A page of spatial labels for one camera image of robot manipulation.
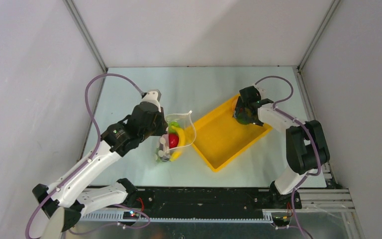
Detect grey slotted cable duct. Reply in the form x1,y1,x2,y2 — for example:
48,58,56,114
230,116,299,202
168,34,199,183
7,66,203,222
80,210,273,224

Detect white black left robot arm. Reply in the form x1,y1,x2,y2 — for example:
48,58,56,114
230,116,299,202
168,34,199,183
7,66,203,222
32,100,168,232

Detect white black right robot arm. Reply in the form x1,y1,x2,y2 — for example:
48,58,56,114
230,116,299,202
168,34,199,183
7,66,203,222
233,86,330,208

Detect clear zip top bag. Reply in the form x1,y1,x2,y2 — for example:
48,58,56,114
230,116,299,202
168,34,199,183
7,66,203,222
155,111,196,162

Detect yellow plastic tray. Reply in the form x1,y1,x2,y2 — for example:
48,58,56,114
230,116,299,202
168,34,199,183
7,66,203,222
192,95,273,172

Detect bumpy green custard apple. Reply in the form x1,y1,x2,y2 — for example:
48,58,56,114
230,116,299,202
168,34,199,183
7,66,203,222
168,121,180,133

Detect dark green avocado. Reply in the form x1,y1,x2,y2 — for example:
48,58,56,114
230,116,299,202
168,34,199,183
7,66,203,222
234,111,253,125

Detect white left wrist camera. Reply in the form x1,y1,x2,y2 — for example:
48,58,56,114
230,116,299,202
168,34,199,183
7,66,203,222
142,89,161,107

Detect red apple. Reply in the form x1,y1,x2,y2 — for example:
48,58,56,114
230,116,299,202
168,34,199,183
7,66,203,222
168,133,180,149

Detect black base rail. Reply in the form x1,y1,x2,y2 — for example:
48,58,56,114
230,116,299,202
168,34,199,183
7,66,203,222
122,187,302,219

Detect yellow banana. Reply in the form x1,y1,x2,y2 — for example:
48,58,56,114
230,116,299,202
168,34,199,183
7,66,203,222
171,127,186,161

